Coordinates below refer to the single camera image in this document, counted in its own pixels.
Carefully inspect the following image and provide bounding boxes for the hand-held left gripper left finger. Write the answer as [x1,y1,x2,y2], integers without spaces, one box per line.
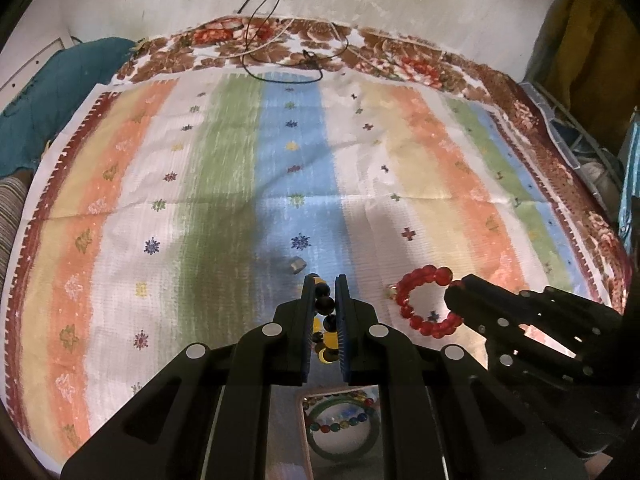
[60,274,321,480]

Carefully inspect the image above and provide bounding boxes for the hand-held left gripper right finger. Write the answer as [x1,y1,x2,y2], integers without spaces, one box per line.
[334,274,589,480]

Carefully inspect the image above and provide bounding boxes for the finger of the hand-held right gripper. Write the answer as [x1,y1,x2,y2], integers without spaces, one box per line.
[459,274,624,356]
[444,284,596,386]

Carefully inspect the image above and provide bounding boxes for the black and yellow bead bracelet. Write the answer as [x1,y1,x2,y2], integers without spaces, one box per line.
[310,274,341,365]

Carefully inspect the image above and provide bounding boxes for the red bead bracelet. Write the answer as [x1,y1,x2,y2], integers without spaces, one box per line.
[392,264,464,337]

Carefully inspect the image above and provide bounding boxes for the light blue bead bracelet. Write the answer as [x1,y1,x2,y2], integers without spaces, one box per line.
[322,406,363,424]

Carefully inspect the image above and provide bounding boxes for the multicolour bead bracelet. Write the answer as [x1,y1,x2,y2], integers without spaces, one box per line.
[309,397,377,435]

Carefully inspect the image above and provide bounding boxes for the silver metal tin box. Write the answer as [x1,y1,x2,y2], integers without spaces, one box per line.
[210,383,432,480]

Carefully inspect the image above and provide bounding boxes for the green jade bangle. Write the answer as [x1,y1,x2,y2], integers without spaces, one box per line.
[304,394,384,462]

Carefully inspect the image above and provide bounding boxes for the striped colourful mat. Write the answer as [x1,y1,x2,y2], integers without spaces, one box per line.
[0,72,624,472]

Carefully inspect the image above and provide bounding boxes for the light blue patterned cloth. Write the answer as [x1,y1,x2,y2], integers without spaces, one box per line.
[617,119,640,262]

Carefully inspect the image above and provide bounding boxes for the yellow cloth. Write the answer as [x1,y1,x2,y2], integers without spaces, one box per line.
[542,0,640,152]

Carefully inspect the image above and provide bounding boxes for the grey striped bolster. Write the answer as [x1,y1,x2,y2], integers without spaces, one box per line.
[0,174,34,282]

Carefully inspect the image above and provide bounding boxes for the teal cloth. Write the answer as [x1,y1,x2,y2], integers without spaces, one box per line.
[0,37,142,177]

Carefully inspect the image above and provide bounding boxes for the white cable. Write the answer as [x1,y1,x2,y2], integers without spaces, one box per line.
[234,17,352,57]

